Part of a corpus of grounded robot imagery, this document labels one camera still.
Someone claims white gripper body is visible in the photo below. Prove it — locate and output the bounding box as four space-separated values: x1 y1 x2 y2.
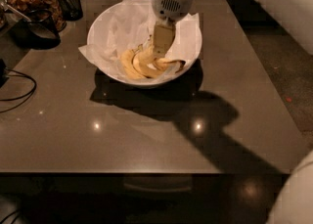
150 0 198 23

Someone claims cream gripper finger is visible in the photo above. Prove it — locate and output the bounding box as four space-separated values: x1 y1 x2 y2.
153 19 176 58

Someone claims yellow banana bunch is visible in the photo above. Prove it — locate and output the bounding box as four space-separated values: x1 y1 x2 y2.
119 39 186 79

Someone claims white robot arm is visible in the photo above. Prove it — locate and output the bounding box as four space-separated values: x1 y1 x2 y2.
174 22 312 224

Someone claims white paper liner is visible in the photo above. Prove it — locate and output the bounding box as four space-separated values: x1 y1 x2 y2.
77 0 201 82

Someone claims black mesh cup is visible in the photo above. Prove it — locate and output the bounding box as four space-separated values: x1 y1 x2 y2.
11 10 61 50

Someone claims black cable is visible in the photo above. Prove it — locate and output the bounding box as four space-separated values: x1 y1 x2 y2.
0 59 38 114

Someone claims metal spoon handle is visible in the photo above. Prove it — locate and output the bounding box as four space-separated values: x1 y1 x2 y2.
0 0 32 22

